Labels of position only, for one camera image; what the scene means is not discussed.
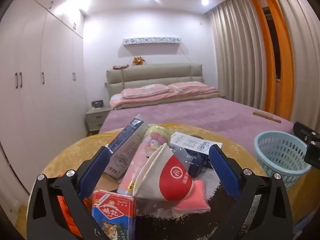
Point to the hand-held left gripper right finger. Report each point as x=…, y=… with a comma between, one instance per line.
x=223, y=173

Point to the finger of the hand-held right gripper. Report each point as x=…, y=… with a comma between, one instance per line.
x=313, y=155
x=306, y=130

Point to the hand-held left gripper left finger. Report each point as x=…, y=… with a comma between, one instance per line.
x=96, y=171

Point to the clear plastic bottle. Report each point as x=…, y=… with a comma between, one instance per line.
x=197, y=165

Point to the light blue plastic basket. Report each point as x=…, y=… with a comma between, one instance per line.
x=280, y=155

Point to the white milk carton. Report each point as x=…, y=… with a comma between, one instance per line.
x=191, y=142

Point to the red and white paper cup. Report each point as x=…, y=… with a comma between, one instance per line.
x=175, y=178

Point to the yellow bear face mat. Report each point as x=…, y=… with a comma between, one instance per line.
x=75, y=152

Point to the pink sponge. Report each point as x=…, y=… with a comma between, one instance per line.
x=197, y=195

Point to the wooden stick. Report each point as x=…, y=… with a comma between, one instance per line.
x=267, y=116

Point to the pink drink can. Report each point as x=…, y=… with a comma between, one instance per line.
x=140, y=165

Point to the red and blue card box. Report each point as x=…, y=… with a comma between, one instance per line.
x=112, y=212

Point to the grey nightstand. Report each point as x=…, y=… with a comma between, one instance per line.
x=96, y=120

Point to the bed with purple cover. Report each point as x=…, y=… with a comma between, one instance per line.
x=200, y=112

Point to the small dark clock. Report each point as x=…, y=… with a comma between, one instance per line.
x=97, y=104

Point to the orange curtain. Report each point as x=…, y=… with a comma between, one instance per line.
x=283, y=55

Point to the pink pillow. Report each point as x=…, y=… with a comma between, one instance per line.
x=145, y=91
x=187, y=87

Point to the dark window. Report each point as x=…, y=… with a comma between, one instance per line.
x=271, y=42

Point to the white wardrobe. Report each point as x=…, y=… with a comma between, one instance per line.
x=37, y=92

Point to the beige curtain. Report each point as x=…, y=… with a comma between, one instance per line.
x=235, y=60

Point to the dark flat ornament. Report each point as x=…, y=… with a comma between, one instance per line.
x=120, y=67

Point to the beige padded headboard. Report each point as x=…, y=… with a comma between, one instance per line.
x=155, y=75

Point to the orange plush toy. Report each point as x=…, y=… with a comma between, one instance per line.
x=138, y=60

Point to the round ceiling light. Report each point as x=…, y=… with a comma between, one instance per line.
x=205, y=1

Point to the white patterned wall shelf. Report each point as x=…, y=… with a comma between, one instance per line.
x=151, y=41

